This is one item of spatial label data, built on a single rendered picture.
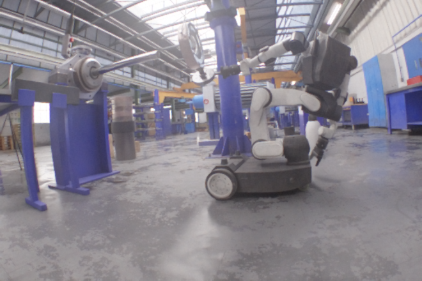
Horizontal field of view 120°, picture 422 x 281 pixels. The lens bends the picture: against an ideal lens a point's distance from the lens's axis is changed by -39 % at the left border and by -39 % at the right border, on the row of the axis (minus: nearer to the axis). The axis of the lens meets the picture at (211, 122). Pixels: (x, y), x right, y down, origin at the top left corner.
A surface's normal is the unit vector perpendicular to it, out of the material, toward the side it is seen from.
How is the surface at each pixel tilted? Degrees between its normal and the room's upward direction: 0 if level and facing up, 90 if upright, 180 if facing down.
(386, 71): 90
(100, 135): 90
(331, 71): 113
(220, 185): 90
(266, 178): 90
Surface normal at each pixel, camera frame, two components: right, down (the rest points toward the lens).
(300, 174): -0.04, -0.01
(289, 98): -0.73, 0.06
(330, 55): -0.01, 0.38
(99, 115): -0.25, 0.00
